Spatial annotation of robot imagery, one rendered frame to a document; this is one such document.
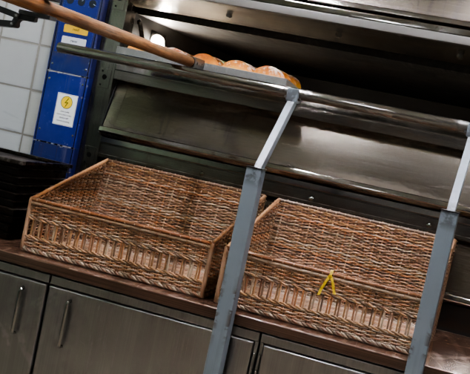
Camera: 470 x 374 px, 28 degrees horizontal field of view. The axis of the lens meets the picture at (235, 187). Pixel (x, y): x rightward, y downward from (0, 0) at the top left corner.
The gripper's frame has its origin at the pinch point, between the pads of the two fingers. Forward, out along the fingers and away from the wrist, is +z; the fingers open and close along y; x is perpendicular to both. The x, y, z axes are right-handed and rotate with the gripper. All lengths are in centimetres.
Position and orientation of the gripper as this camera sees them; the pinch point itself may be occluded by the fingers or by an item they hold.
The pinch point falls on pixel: (39, 6)
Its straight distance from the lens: 190.7
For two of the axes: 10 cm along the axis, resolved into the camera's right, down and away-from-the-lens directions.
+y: -2.1, 9.7, 0.7
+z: 9.4, 2.2, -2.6
